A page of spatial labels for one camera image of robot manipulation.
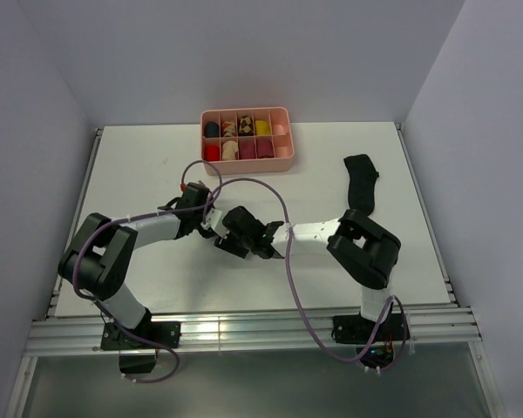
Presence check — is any maroon purple striped sock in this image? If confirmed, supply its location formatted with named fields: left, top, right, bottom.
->
left=256, top=138, right=275, bottom=158

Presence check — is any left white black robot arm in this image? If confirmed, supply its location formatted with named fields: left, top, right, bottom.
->
left=58, top=183, right=211, bottom=347

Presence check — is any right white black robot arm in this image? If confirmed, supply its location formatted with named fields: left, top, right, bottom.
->
left=204, top=206, right=401, bottom=340

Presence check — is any red rolled sock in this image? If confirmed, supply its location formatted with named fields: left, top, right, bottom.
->
left=203, top=145, right=221, bottom=162

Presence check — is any beige patterned rolled sock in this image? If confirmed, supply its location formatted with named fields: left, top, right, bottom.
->
left=221, top=140, right=239, bottom=161

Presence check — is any pink divided organizer box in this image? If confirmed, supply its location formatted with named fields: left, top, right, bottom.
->
left=200, top=106, right=295, bottom=176

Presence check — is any dark navy rolled sock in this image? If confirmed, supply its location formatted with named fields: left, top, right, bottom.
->
left=204, top=121, right=220, bottom=138

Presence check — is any maroon rolled sock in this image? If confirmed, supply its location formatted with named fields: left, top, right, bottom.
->
left=239, top=139, right=256, bottom=159

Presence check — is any brown cream patterned rolled sock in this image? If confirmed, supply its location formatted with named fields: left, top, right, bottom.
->
left=221, top=120, right=237, bottom=138

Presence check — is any brown checkered rolled sock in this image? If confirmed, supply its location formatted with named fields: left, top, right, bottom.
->
left=238, top=116, right=255, bottom=136

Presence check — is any yellow rolled sock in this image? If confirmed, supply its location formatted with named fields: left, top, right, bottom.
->
left=255, top=119, right=271, bottom=136

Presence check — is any black sock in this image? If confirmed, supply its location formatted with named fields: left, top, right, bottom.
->
left=343, top=154, right=379, bottom=216

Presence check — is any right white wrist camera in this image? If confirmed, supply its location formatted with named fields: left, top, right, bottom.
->
left=201, top=208, right=228, bottom=239

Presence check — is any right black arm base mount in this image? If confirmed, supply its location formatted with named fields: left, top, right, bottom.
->
left=331, top=313, right=411, bottom=369

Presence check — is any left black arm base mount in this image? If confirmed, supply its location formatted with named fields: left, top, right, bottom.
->
left=99, top=321, right=181, bottom=384

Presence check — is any aluminium frame rail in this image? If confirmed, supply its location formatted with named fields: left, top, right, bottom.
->
left=24, top=307, right=482, bottom=357

